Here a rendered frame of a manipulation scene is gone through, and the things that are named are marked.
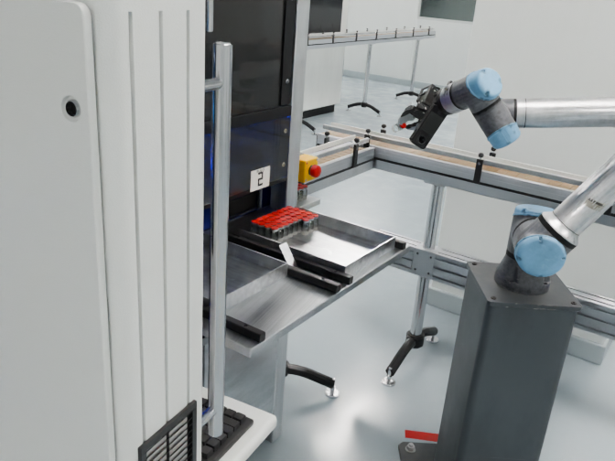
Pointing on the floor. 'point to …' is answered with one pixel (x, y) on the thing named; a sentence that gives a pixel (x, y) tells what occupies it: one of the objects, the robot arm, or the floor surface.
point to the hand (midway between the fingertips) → (404, 125)
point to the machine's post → (286, 192)
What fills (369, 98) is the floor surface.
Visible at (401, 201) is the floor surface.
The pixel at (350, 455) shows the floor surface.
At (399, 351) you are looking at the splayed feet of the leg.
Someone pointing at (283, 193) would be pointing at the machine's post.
